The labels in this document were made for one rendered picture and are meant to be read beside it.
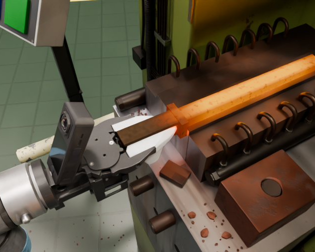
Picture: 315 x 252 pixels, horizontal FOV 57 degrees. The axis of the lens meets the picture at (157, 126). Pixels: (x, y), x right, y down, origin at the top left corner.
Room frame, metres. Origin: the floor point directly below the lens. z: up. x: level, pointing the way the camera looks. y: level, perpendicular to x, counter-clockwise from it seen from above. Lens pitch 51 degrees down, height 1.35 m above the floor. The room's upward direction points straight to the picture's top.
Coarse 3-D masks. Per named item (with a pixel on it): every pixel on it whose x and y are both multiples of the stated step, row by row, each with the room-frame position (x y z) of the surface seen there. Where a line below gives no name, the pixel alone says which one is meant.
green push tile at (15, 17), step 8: (8, 0) 0.63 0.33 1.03; (16, 0) 0.61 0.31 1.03; (24, 0) 0.60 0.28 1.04; (8, 8) 0.62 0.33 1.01; (16, 8) 0.60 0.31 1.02; (24, 8) 0.59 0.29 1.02; (8, 16) 0.61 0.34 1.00; (16, 16) 0.60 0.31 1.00; (24, 16) 0.58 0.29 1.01; (8, 24) 0.60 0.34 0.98; (16, 24) 0.59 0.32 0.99; (24, 24) 0.58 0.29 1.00; (24, 32) 0.57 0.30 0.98
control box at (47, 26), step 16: (32, 0) 0.60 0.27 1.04; (48, 0) 0.60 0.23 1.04; (64, 0) 0.63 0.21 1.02; (0, 16) 0.63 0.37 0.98; (32, 16) 0.58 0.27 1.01; (48, 16) 0.59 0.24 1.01; (64, 16) 0.62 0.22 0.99; (16, 32) 0.59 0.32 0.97; (32, 32) 0.57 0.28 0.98; (48, 32) 0.58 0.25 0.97; (64, 32) 0.62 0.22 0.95
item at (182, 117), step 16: (288, 64) 0.42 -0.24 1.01; (304, 64) 0.42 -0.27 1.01; (256, 80) 0.38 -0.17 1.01; (272, 80) 0.38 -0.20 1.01; (288, 80) 0.39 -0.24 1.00; (208, 96) 0.34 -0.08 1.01; (224, 96) 0.34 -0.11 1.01; (240, 96) 0.34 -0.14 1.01; (176, 112) 0.30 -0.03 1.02; (192, 112) 0.30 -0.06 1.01; (208, 112) 0.31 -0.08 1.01; (128, 128) 0.27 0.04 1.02; (144, 128) 0.27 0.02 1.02; (160, 128) 0.27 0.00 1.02; (176, 128) 0.28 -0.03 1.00; (128, 144) 0.24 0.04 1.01
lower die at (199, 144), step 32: (288, 32) 0.57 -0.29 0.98; (224, 64) 0.46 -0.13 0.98; (256, 64) 0.45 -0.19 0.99; (160, 96) 0.36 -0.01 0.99; (192, 96) 0.36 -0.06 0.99; (256, 96) 0.35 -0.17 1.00; (288, 96) 0.36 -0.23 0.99; (192, 128) 0.28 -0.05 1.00; (224, 128) 0.29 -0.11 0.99; (256, 128) 0.29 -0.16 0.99; (192, 160) 0.26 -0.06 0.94
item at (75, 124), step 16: (64, 112) 0.23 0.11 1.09; (80, 112) 0.23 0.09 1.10; (64, 128) 0.22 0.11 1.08; (80, 128) 0.21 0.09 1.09; (64, 144) 0.21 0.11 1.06; (80, 144) 0.21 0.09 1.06; (48, 160) 0.22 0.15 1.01; (64, 160) 0.19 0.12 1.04; (80, 160) 0.20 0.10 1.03; (64, 176) 0.19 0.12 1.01
